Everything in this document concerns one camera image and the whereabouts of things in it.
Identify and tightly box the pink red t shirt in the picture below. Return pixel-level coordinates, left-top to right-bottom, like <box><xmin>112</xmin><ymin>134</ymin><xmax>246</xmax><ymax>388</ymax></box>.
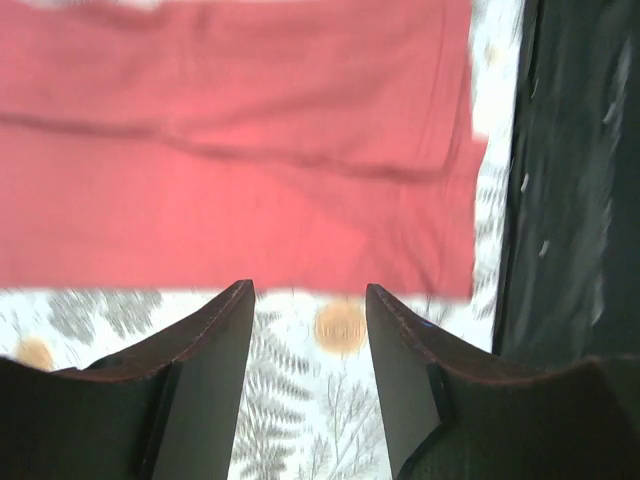
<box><xmin>1</xmin><ymin>1</ymin><xmax>486</xmax><ymax>299</ymax></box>

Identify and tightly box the floral table mat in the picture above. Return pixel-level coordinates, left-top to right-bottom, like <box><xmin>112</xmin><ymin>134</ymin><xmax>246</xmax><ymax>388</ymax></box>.
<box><xmin>1</xmin><ymin>1</ymin><xmax>523</xmax><ymax>479</ymax></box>

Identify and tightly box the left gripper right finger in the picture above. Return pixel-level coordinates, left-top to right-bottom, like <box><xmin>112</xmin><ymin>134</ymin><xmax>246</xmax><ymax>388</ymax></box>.
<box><xmin>366</xmin><ymin>284</ymin><xmax>639</xmax><ymax>479</ymax></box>

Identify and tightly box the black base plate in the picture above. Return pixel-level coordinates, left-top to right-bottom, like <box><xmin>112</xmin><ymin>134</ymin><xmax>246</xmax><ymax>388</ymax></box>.
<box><xmin>492</xmin><ymin>1</ymin><xmax>639</xmax><ymax>368</ymax></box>

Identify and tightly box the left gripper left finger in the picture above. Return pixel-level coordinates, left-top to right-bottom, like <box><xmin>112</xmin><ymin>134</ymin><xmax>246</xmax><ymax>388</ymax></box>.
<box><xmin>1</xmin><ymin>280</ymin><xmax>255</xmax><ymax>480</ymax></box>

